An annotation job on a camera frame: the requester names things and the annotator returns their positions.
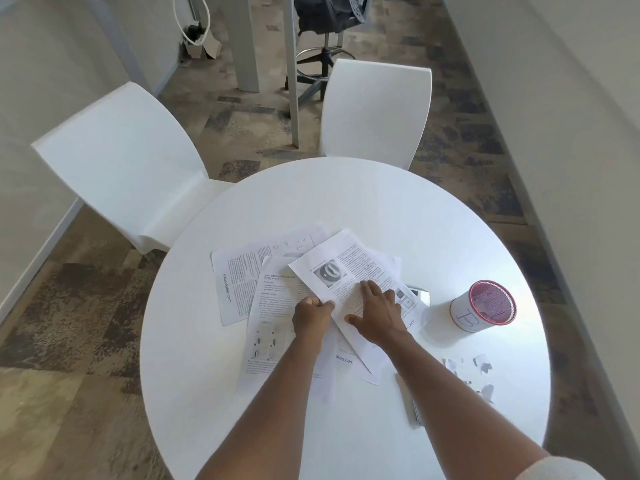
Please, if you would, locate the pile of white paper scraps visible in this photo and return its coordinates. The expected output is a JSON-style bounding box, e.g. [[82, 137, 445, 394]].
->
[[442, 353, 497, 405]]

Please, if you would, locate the white paper cup pink rim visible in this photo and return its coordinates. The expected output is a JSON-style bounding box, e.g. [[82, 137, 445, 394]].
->
[[449, 280, 518, 334]]

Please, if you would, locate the person's right forearm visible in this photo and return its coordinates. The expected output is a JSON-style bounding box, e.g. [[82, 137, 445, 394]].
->
[[372, 329, 553, 480]]

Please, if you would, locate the white cable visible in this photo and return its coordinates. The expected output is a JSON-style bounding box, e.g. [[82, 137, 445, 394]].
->
[[172, 0, 213, 46]]

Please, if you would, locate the small cardboard box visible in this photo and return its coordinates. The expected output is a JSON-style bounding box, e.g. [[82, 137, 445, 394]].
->
[[183, 32, 222, 61]]

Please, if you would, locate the white desk leg post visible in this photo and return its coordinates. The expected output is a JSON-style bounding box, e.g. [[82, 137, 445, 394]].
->
[[282, 0, 301, 148]]

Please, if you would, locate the white chair with curved back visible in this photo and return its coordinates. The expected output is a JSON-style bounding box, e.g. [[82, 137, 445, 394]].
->
[[319, 58, 433, 171]]

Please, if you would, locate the printed sheet with grey footer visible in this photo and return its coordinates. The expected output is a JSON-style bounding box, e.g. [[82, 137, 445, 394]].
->
[[320, 245, 430, 386]]

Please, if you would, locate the large white plastic chair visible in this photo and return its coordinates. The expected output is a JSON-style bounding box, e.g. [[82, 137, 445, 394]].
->
[[31, 81, 236, 255]]

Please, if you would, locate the person's right hand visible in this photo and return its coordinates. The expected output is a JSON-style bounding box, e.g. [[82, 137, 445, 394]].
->
[[345, 280, 408, 348]]

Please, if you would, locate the person's left forearm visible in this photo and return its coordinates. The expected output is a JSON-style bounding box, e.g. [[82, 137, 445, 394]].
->
[[194, 331, 337, 480]]

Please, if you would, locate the printed sheet with text columns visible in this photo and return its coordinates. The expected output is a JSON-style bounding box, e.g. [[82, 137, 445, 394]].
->
[[210, 222, 331, 327]]

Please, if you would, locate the printed sheet with round photo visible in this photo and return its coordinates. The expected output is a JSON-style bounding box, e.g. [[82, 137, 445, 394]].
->
[[288, 229, 407, 376]]

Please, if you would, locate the printed sheet with small diagrams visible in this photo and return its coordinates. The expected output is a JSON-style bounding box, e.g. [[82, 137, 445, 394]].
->
[[236, 255, 346, 403]]

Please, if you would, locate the grey desk side panel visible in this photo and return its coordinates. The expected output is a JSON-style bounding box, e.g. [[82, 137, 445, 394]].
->
[[218, 0, 261, 93]]

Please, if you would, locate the person's left hand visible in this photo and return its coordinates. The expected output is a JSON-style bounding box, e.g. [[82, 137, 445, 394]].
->
[[291, 296, 337, 341]]

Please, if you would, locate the white sleeve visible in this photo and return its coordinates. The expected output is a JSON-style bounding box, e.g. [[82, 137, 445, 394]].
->
[[514, 456, 607, 480]]

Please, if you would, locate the black office stool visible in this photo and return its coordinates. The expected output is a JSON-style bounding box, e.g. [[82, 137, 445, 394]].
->
[[286, 0, 374, 101]]

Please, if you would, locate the grey flat device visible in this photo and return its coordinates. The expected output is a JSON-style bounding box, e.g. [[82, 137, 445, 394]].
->
[[394, 373, 425, 430]]

